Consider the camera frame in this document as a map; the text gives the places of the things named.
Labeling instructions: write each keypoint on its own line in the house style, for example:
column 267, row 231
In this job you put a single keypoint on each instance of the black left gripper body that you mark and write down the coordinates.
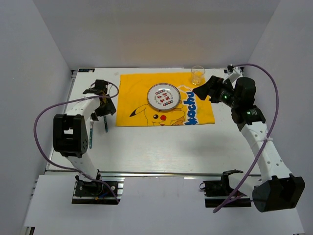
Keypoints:
column 105, row 108

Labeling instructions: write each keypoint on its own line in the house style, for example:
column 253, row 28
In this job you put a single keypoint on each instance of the black left table logo sticker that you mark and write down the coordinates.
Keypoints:
column 86, row 70

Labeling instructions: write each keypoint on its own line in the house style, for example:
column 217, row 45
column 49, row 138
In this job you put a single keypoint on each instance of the yellow Pikachu cloth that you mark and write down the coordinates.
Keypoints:
column 134, row 109

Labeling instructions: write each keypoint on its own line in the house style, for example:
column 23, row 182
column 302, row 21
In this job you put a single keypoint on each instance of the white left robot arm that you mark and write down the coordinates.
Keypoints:
column 70, row 136

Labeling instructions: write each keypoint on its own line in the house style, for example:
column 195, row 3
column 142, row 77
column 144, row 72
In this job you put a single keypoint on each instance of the round printed plate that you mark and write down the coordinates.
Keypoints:
column 163, row 97

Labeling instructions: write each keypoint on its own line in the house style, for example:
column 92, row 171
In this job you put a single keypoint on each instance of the metal knife teal handle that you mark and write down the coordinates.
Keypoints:
column 105, row 123

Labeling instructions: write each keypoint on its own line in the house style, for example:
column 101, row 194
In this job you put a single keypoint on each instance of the clear drinking glass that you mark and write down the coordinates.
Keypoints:
column 197, row 75

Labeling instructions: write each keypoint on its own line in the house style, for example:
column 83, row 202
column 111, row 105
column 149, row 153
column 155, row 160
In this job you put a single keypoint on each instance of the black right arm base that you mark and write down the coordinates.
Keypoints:
column 214, row 194

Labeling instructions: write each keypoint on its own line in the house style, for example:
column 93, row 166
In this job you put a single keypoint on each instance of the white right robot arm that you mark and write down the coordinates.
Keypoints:
column 268, row 182

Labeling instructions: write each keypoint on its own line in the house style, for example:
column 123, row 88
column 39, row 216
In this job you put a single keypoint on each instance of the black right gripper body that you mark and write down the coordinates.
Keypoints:
column 224, row 94

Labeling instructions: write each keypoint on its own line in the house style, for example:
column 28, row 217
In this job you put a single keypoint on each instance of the metal fork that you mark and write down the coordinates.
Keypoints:
column 90, row 133

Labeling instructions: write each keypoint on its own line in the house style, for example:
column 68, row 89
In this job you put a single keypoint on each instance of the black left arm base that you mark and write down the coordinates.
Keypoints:
column 94, row 193

